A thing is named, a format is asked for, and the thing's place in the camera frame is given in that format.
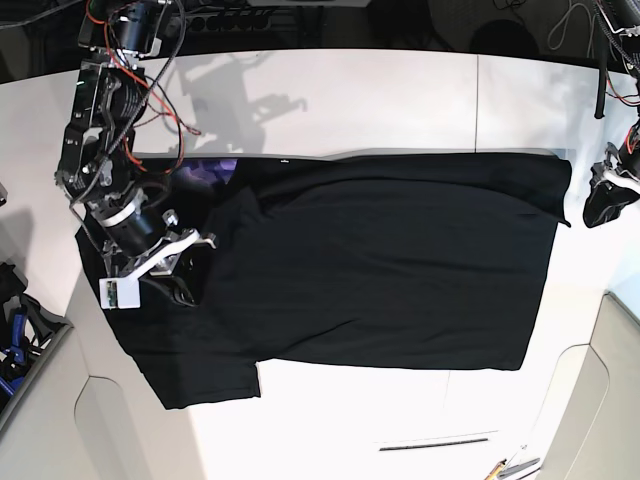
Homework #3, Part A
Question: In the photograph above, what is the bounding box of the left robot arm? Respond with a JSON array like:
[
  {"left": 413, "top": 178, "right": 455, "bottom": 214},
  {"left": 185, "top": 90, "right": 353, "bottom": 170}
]
[{"left": 582, "top": 1, "right": 639, "bottom": 228}]

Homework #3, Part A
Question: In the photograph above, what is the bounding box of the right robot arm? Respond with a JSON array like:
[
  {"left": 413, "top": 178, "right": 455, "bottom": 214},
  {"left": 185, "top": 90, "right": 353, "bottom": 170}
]
[{"left": 55, "top": 1, "right": 216, "bottom": 309}]

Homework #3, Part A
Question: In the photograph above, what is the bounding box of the right gripper black motor body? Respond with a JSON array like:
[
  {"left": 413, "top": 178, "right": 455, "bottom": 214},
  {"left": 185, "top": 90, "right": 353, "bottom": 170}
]
[{"left": 82, "top": 194, "right": 221, "bottom": 281}]

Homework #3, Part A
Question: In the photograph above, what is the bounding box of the left gripper black motor body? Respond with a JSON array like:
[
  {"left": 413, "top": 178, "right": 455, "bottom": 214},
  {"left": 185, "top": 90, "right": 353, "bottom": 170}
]
[{"left": 589, "top": 142, "right": 639, "bottom": 193}]

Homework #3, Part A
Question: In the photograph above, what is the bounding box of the black T-shirt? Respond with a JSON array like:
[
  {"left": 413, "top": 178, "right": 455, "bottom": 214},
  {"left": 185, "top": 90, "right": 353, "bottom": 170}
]
[{"left": 106, "top": 152, "right": 572, "bottom": 409}]

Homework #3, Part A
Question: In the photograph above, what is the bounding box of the yellow handled tool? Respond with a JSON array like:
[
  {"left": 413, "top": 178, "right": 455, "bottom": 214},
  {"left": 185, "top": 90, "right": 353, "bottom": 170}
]
[{"left": 484, "top": 459, "right": 508, "bottom": 480}]

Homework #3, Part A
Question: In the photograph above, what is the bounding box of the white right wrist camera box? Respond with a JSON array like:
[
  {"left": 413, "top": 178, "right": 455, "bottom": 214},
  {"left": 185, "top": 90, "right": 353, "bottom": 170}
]
[{"left": 99, "top": 277, "right": 141, "bottom": 310}]

